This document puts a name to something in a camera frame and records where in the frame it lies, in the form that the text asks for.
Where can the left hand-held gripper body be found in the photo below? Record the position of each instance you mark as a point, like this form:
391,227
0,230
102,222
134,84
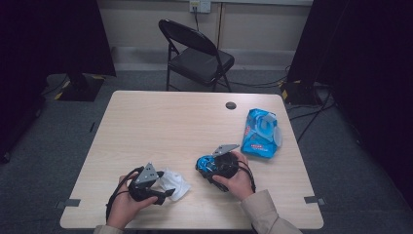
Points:
142,191

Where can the white wall socket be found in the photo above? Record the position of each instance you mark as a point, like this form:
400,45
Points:
200,6

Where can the person's right hand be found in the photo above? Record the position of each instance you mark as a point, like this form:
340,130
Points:
240,185

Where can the black folding chair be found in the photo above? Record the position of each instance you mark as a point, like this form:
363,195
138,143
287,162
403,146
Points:
201,61

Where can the black stand base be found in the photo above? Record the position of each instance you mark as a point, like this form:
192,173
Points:
81,89
298,92

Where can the blue toy car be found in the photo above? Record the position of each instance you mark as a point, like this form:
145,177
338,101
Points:
204,164

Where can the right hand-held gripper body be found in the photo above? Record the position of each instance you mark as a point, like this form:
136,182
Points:
225,165

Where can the dark curtain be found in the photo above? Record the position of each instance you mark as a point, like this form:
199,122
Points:
367,65
48,39

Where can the white wet wipe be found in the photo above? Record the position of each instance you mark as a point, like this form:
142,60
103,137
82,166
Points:
177,183

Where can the grey tape piece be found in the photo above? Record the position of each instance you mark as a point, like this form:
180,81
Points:
313,200
69,203

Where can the person's left hand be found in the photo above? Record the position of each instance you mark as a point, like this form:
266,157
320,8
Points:
125,208

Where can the blue wet wipes pack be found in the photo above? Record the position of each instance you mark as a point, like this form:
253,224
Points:
256,143

